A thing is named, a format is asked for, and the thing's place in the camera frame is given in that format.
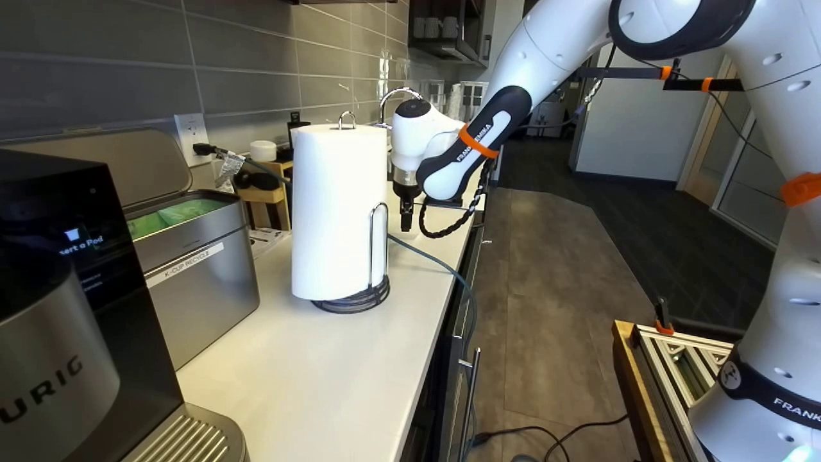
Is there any white paper towel roll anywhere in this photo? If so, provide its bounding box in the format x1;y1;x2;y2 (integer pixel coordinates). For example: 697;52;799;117
293;123;387;300

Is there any dark metal towel holder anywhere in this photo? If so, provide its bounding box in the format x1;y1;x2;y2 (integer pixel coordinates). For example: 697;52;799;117
314;119;390;313

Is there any stainless steel bin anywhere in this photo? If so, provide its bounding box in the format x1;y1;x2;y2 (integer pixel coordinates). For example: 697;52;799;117
125;191;260;369

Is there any chrome kitchen faucet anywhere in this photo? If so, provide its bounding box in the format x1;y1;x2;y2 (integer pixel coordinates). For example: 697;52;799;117
378;85;423;119

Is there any dark green power cable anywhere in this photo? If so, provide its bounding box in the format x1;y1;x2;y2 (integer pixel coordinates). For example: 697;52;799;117
386;230;474;298

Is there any wooden coffee accessory organizer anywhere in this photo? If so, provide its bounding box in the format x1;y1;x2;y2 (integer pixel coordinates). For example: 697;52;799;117
233;163;293;231

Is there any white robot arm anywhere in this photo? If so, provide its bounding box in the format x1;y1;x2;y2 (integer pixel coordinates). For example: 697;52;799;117
415;0;821;462

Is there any white wall outlet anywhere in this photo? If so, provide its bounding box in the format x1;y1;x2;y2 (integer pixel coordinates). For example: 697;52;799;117
175;114;207;167

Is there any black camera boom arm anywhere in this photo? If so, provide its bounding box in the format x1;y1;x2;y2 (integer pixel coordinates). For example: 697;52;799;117
579;64;744;94

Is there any black Keurig coffee maker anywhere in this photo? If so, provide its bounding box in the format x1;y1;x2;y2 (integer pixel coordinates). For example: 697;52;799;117
0;149;248;462

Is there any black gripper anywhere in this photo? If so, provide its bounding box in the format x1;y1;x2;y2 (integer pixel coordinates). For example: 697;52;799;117
393;171;420;231

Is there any black floor cable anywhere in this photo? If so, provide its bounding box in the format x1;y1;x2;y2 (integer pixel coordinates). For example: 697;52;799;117
473;412;633;462

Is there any white cup on organizer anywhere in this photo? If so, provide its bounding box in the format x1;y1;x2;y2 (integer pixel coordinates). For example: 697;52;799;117
251;142;277;165

